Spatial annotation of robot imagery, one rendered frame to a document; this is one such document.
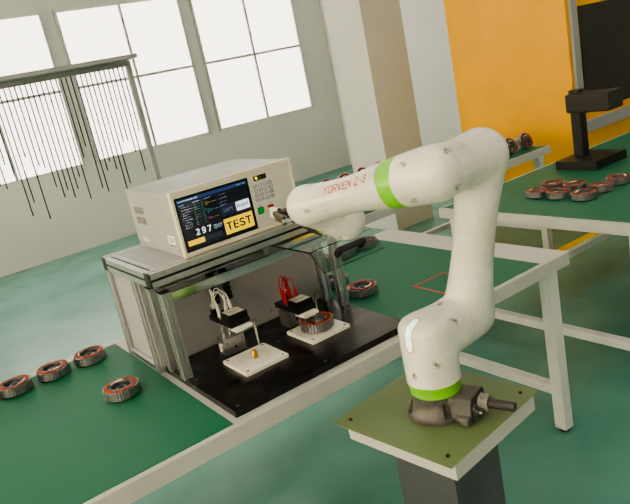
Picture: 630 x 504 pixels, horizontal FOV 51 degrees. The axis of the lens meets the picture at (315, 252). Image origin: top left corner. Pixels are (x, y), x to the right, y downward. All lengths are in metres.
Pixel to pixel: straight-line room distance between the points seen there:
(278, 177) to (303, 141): 7.63
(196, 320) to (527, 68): 3.78
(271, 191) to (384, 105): 3.84
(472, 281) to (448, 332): 0.14
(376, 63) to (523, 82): 1.26
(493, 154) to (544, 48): 3.85
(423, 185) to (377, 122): 4.57
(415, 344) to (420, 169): 0.41
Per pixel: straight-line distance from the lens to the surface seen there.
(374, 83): 5.88
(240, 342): 2.18
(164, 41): 8.92
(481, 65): 5.68
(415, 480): 1.73
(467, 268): 1.59
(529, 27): 5.36
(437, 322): 1.53
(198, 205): 2.05
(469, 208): 1.53
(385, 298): 2.40
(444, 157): 1.36
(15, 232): 8.31
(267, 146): 9.48
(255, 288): 2.32
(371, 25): 5.92
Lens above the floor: 1.60
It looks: 16 degrees down
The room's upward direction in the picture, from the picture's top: 12 degrees counter-clockwise
